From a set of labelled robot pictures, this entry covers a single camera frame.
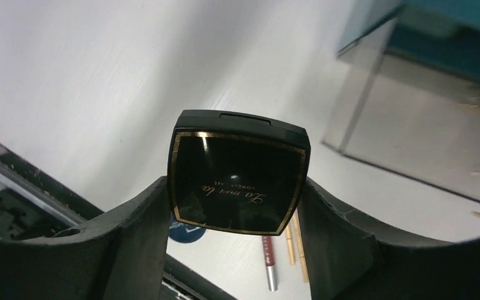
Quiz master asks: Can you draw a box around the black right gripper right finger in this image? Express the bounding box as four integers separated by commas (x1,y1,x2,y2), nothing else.
298,179,480,299

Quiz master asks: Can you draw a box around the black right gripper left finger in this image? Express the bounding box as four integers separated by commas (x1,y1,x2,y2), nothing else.
0,177,170,299

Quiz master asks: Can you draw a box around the black square powder compact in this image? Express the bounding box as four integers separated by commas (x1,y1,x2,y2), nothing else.
167,109,311,236

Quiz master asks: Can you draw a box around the clear acrylic drawer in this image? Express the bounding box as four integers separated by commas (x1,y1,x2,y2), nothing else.
322,18,480,229

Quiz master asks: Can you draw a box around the round blue tin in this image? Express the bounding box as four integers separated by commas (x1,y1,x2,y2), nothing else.
169,214,206,244

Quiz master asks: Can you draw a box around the gold pencil right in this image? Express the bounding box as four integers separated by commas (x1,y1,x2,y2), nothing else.
292,211,309,283

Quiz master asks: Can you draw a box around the gold pencil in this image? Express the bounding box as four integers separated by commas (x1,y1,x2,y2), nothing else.
284,224,296,266
292,211,309,283

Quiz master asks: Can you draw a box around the gold pencil left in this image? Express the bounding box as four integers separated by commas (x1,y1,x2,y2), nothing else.
284,224,296,266

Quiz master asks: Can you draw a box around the red silver lip pencil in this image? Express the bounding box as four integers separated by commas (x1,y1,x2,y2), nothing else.
262,236,278,292

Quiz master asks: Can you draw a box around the teal drawer organizer box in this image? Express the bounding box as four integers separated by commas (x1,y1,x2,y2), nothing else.
337,1,480,83

